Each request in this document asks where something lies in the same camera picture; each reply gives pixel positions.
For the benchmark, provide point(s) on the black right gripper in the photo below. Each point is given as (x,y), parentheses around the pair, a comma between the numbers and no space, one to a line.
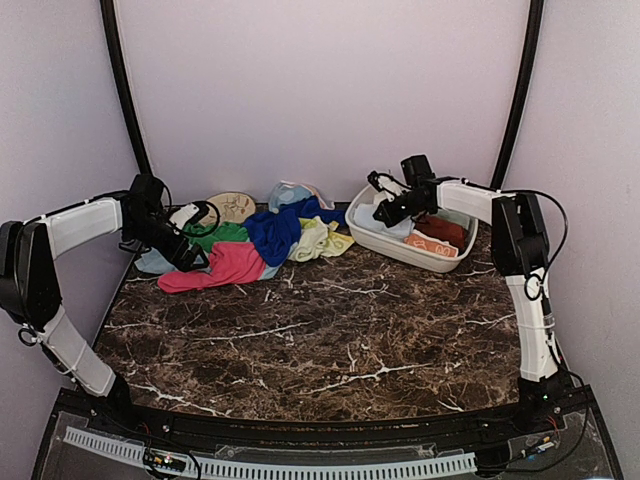
(390,217)

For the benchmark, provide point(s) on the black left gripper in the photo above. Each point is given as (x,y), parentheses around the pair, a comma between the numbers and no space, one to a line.
(183,262)

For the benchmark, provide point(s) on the large pale blue towel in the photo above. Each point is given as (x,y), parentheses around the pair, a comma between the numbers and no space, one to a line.
(363,218)

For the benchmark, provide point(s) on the pink towel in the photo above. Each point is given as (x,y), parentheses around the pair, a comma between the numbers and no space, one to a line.
(230,263)

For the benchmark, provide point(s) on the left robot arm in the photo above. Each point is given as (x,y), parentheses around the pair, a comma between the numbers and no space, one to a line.
(30,290)

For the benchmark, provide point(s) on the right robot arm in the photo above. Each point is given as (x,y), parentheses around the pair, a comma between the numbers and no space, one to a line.
(520,253)

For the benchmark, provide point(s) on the grey-blue towel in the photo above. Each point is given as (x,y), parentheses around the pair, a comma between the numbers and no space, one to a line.
(152,262)

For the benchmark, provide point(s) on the white plastic basin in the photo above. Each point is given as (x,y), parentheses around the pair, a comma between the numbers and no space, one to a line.
(399,250)

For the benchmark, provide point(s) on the orange patterned rolled towel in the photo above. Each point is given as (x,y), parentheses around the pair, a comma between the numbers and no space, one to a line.
(435,246)

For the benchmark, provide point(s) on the green towel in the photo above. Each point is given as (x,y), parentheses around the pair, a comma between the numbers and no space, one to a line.
(206,236)

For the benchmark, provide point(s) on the beige bird-painted plate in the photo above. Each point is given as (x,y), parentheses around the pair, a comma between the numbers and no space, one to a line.
(233,207)

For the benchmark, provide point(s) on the brown rolled towel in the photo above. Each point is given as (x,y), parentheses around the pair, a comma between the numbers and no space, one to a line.
(441,229)

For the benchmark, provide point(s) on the pale yellow patterned towel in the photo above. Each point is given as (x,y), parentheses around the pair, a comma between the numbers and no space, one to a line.
(319,239)

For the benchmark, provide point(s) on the royal blue towel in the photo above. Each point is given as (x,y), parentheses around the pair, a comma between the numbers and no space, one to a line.
(273,234)

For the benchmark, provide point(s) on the light blue dotted towel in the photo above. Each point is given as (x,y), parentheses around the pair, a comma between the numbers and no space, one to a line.
(285,193)

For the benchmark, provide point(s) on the black right frame post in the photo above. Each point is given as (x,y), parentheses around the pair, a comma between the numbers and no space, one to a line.
(525,71)

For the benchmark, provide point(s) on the black frame post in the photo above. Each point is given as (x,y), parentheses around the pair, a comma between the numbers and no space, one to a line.
(525,71)
(123,88)

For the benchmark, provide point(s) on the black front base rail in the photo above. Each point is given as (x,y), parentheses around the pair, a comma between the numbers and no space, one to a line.
(482,429)

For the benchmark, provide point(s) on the white slotted cable duct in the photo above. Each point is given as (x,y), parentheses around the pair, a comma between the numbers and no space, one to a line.
(254,463)

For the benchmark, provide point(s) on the black left frame post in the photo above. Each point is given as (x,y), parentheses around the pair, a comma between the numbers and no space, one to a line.
(123,88)

